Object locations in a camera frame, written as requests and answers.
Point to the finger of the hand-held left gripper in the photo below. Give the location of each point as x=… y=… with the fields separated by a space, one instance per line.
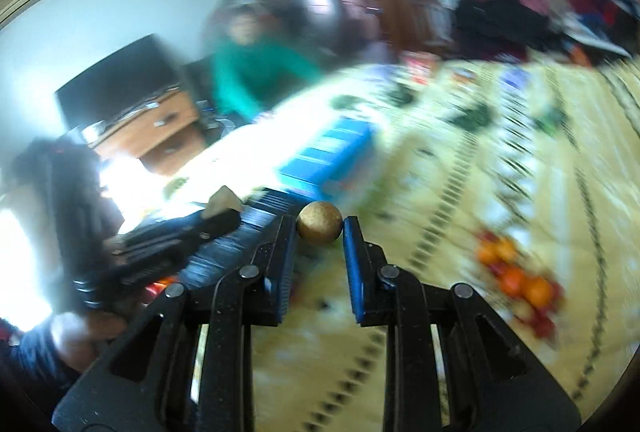
x=170 y=237

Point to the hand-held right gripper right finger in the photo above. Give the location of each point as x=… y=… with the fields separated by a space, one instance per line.
x=352 y=272

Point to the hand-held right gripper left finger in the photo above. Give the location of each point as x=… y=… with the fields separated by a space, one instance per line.
x=282 y=272

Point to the round brown longan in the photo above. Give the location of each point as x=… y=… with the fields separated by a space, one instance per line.
x=320 y=223

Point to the pale produce piece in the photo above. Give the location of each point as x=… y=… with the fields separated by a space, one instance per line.
x=223 y=202

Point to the person's left forearm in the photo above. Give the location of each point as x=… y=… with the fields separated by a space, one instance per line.
x=30 y=357

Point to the person's left hand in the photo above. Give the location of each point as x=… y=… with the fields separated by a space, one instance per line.
x=80 y=337

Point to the heap of orange red produce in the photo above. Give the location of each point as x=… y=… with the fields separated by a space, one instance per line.
x=162 y=284

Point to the wooden dresser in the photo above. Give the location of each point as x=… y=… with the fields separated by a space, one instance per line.
x=160 y=121

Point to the blue cardboard box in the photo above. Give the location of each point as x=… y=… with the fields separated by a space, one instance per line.
x=330 y=151

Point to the black television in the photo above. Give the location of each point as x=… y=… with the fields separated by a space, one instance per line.
x=115 y=81

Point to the pile of small oranges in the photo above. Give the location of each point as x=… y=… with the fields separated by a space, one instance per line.
x=520 y=282

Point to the yellow patterned blanket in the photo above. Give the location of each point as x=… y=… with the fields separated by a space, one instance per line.
x=550 y=192

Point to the red box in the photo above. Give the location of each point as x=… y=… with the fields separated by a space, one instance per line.
x=417 y=66

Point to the blue white card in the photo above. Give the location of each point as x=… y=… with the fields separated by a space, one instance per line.
x=515 y=79

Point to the small orange object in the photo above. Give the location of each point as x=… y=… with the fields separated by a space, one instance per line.
x=581 y=55

